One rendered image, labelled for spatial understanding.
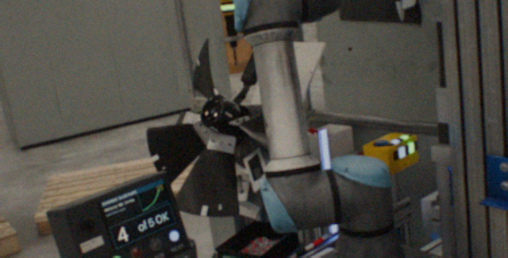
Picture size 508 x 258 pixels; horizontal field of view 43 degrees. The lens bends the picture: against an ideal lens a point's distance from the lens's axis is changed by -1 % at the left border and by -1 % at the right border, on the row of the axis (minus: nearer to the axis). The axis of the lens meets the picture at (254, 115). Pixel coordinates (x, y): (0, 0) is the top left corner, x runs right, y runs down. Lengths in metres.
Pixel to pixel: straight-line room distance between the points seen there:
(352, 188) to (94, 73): 6.37
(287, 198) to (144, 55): 6.45
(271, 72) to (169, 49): 6.48
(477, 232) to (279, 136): 0.44
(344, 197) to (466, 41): 0.38
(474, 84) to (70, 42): 6.44
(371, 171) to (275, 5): 0.38
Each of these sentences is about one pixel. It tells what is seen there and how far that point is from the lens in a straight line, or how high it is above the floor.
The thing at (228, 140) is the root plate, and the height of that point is 1.12.
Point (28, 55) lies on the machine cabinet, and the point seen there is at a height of 1.01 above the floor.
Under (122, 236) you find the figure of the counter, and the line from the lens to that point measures 1.45.
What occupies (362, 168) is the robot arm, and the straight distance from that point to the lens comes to 1.31.
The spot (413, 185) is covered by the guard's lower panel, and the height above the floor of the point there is 0.74.
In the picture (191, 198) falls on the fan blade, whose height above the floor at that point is 0.98.
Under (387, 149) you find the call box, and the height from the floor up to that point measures 1.07.
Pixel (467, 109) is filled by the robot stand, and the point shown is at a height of 1.36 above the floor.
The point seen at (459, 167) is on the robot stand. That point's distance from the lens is 1.37.
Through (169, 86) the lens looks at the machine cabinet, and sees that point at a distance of 7.81.
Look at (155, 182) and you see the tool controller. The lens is 1.49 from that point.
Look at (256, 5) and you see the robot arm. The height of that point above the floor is 1.60.
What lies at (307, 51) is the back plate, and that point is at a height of 1.33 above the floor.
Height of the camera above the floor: 1.70
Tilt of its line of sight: 13 degrees down
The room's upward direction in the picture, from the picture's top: 8 degrees counter-clockwise
